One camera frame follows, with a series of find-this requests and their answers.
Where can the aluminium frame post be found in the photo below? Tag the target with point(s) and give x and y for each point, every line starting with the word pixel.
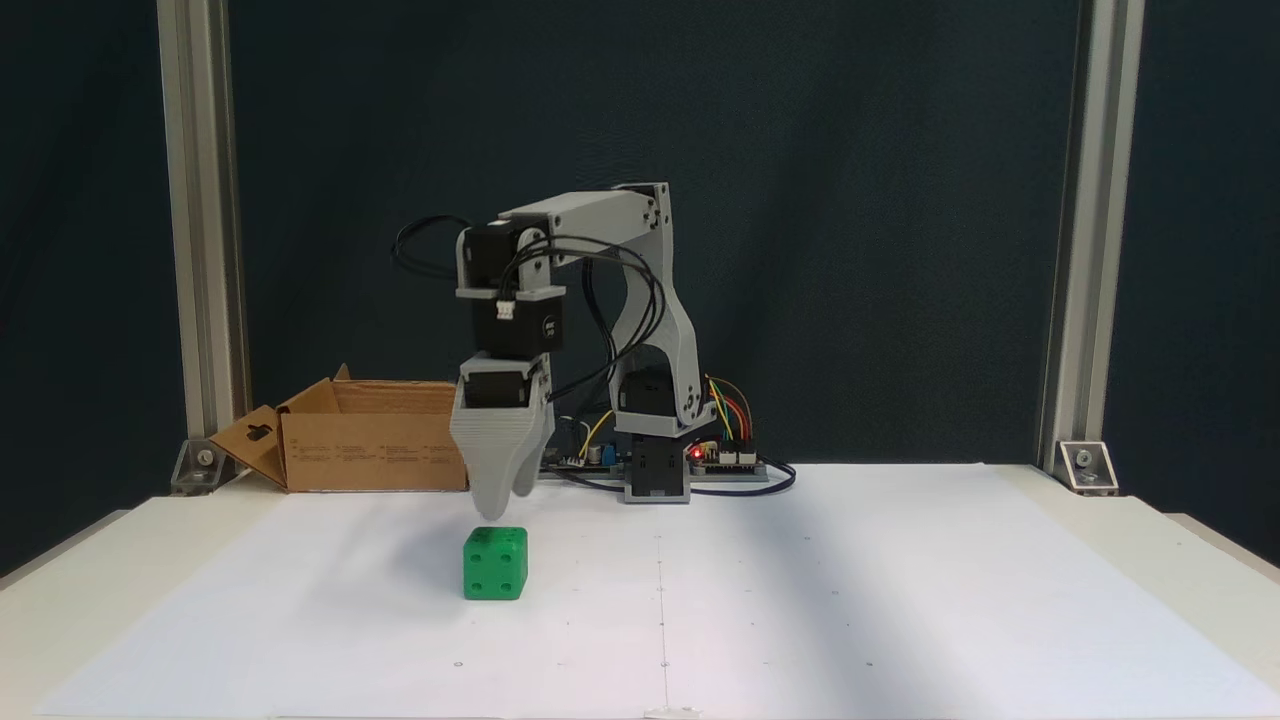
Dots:
pixel 1095 200
pixel 200 200

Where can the brown cardboard box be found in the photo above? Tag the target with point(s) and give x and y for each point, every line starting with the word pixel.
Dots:
pixel 375 450

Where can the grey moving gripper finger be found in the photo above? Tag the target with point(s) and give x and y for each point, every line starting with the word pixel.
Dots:
pixel 495 460

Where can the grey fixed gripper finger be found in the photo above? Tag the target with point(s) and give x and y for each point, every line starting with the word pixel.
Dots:
pixel 543 440

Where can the clear tape piece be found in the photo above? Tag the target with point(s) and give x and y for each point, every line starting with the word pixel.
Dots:
pixel 672 713

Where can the metal corner bracket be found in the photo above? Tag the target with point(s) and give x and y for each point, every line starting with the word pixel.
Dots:
pixel 203 460
pixel 1085 462

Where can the circuit board with blue parts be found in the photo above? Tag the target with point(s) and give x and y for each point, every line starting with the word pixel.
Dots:
pixel 590 460

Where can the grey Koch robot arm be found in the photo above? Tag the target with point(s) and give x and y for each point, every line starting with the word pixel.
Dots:
pixel 600 215

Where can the green die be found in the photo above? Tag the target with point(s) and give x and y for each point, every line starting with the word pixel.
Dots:
pixel 495 570

